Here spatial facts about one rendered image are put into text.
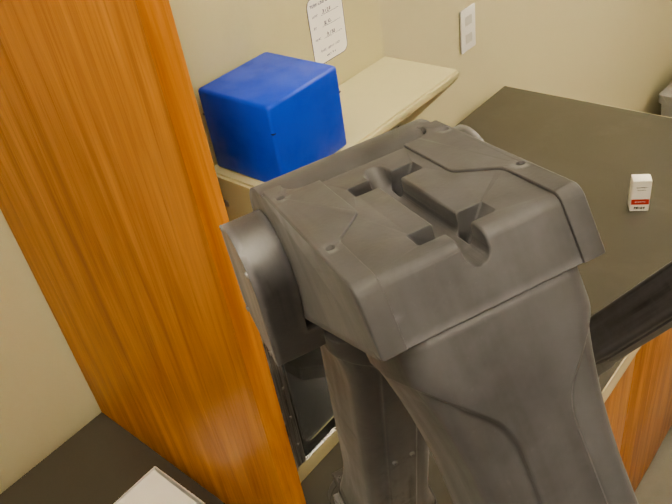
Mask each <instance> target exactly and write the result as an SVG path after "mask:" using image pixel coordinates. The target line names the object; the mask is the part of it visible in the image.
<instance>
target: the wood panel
mask: <svg viewBox="0 0 672 504"><path fill-rule="evenodd" d="M0 209H1V211H2V213H3V215H4V217H5V219H6V221H7V223H8V225H9V227H10V229H11V231H12V233H13V235H14V237H15V239H16V241H17V243H18V245H19V247H20V249H21V251H22V253H23V255H24V257H25V259H26V261H27V263H28V265H29V267H30V269H31V271H32V273H33V275H34V277H35V279H36V281H37V283H38V285H39V287H40V289H41V291H42V293H43V295H44V297H45V299H46V301H47V303H48V305H49V307H50V309H51V311H52V313H53V315H54V317H55V319H56V321H57V323H58V325H59V327H60V329H61V331H62V333H63V335H64V337H65V339H66V341H67V343H68V345H69V347H70V349H71V351H72V353H73V355H74V357H75V359H76V361H77V363H78V365H79V367H80V369H81V371H82V373H83V375H84V377H85V379H86V381H87V383H88V385H89V387H90V389H91V391H92V393H93V395H94V397H95V399H96V401H97V403H98V405H99V407H100V409H101V411H102V413H104V414H105V415H107V416H108V417H109V418H111V419H112V420H113V421H115V422H116V423H117V424H119V425H120V426H121V427H123V428H124V429H125V430H127V431H128V432H129V433H131V434H132V435H134V436H135V437H136V438H138V439H139V440H140V441H142V442H143V443H144V444H146V445H147V446H148V447H150V448H151V449H152V450H154V451H155V452H156V453H158V454H159V455H160V456H162V457H163V458H165V459H166V460H167V461H169V462H170V463H171V464H173V465H174V466H175V467H177V468H178V469H179V470H181V471H182V472H183V473H185V474H186V475H187V476H189V477H190V478H191V479H193V480H194V481H196V482H197V483H198V484H200V485H201V486H202V487H204V488H205V489H206V490H208V491H209V492H210V493H212V494H213V495H214V496H216V497H217V498H218V499H220V500H221V501H223V502H224V503H225V504H306V501H305V497H304V494H303V490H302V486H301V483H300V479H299V475H298V472H297V468H296V464H295V461H294V457H293V453H292V450H291V446H290V442H289V439H288V435H287V431H286V428H285V424H284V420H283V417H282V413H281V409H280V406H279V402H278V398H277V395H276V391H275V387H274V384H273V380H272V376H271V373H270V369H269V365H268V362H267V358H266V354H265V351H264V347H263V343H262V340H261V336H260V333H259V331H258V329H257V327H256V325H255V323H254V321H253V319H252V317H251V314H250V312H248V311H247V309H246V304H245V302H244V299H243V296H242V293H241V290H240V287H239V284H238V281H237V278H236V275H235V272H234V269H233V266H232V263H231V260H230V257H229V254H228V251H227V248H226V245H225V242H224V239H223V236H222V232H221V230H220V228H219V226H220V225H222V224H225V223H227V222H229V219H228V215H227V211H226V208H225V204H224V200H223V197H222V193H221V189H220V186H219V182H218V178H217V175H216V171H215V167H214V164H213V160H212V156H211V153H210V149H209V145H208V142H207V138H206V134H205V131H204V127H203V124H202V120H201V116H200V113H199V109H198V105H197V102H196V98H195V94H194V91H193V87H192V83H191V80H190V76H189V72H188V69H187V65H186V61H185V58H184V54H183V50H182V47H181V43H180V39H179V36H178V32H177V28H176V25H175V21H174V17H173V14H172V10H171V6H170V3H169V0H0Z"/></svg>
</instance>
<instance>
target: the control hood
mask: <svg viewBox="0 0 672 504"><path fill-rule="evenodd" d="M458 76H459V72H458V71H457V69H451V68H446V67H440V66H435V65H430V64H424V63H419V62H413V61H408V60H403V59H397V58H392V57H386V56H385V57H383V58H381V59H380V60H378V61H377V62H375V63H374V64H372V65H371V66H369V67H367V68H366V69H364V70H363V71H361V72H360V73H358V74H357V75H355V76H353V77H352V78H350V79H349V80H347V81H346V82H344V83H343V84H341V85H339V91H341V92H340V100H341V107H342V114H343V121H344V128H345V135H346V142H347V143H346V145H345V146H344V147H343V148H341V149H340V150H339V151H342V150H344V149H346V148H349V147H351V146H354V145H356V144H358V143H361V142H363V141H366V140H368V139H371V138H373V137H375V136H378V135H380V134H383V133H385V132H387V131H390V130H392V129H395V128H397V127H398V126H399V125H401V126H402V125H404V124H407V123H409V122H412V121H413V120H414V119H415V118H416V117H417V116H418V115H420V114H421V113H422V112H423V111H424V110H425V109H426V108H427V107H428V106H429V105H430V104H431V103H432V102H434V101H435V100H436V99H437V98H438V97H439V96H440V95H441V94H442V93H443V92H444V91H445V90H447V89H448V88H449V87H450V86H451V85H452V84H453V83H454V82H455V81H456V80H457V79H458ZM399 127H400V126H399ZM339 151H337V152H339ZM337 152H336V153H337ZM214 167H215V171H216V175H217V178H218V182H219V186H220V189H221V193H222V197H223V200H224V204H225V208H226V211H227V215H228V219H229V221H232V220H234V219H237V218H239V217H241V216H244V215H246V214H248V213H251V212H253V210H252V206H251V201H250V195H249V191H250V188H252V187H255V186H257V185H259V184H262V183H264V182H263V181H260V180H257V179H254V178H252V177H249V176H246V175H243V174H240V173H237V172H235V171H232V170H229V169H226V168H223V167H220V166H219V165H218V164H217V165H215V166H214Z"/></svg>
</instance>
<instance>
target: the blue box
mask: <svg viewBox="0 0 672 504"><path fill-rule="evenodd" d="M340 92H341V91H339V86H338V79H337V72H336V67H335V66H333V65H328V64H323V63H318V62H313V61H308V60H303V59H299V58H294V57H289V56H284V55H279V54H274V53H269V52H264V53H262V54H260V55H259V56H257V57H255V58H253V59H251V60H250V61H248V62H246V63H244V64H242V65H241V66H239V67H237V68H235V69H233V70H231V71H230V72H228V73H226V74H224V75H222V76H221V77H219V78H217V79H215V80H213V81H211V82H210V83H208V84H206V85H204V86H202V87H201V88H199V90H198V93H199V96H200V100H201V104H202V108H203V111H204V113H203V115H205V119H206V122H207V126H208V130H209V134H210V137H211V141H212V145H213V148H214V152H215V156H216V160H217V163H218V165H219V166H220V167H223V168H226V169H229V170H232V171H235V172H237V173H240V174H243V175H246V176H249V177H252V178H254V179H257V180H260V181H263V182H267V181H269V180H271V179H274V178H276V177H279V176H281V175H284V174H286V173H288V172H291V171H293V170H296V169H298V168H300V167H303V166H305V165H308V164H310V163H313V162H315V161H317V160H320V159H322V158H325V157H327V156H329V155H332V154H334V153H336V152H337V151H339V150H340V149H341V148H343V147H344V146H345V145H346V143H347V142H346V135H345V128H344V121H343V114H342V107H341V100H340Z"/></svg>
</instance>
